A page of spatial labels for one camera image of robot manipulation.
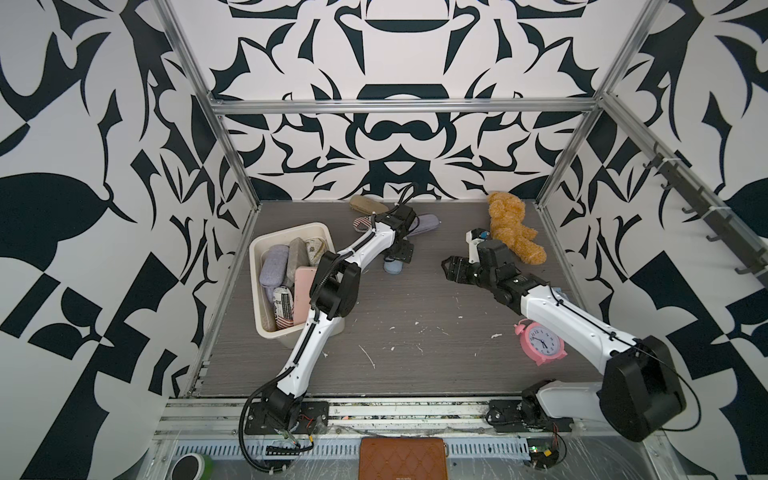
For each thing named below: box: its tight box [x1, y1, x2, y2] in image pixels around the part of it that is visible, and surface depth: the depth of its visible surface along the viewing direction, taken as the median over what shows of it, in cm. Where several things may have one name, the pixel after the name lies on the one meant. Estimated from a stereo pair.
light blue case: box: [383, 260, 403, 275], surface depth 101 cm
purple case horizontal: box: [259, 244, 290, 301], surface depth 84 cm
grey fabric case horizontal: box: [286, 236, 311, 285], surface depth 89 cm
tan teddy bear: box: [488, 192, 547, 265], surface depth 104 cm
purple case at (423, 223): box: [406, 214, 440, 237], surface depth 113 cm
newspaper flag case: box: [273, 285, 294, 329], surface depth 81 cm
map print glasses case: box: [305, 237, 327, 266], surface depth 93 cm
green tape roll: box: [170, 453, 213, 480], surface depth 65 cm
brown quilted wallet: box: [358, 436, 449, 480], surface depth 69 cm
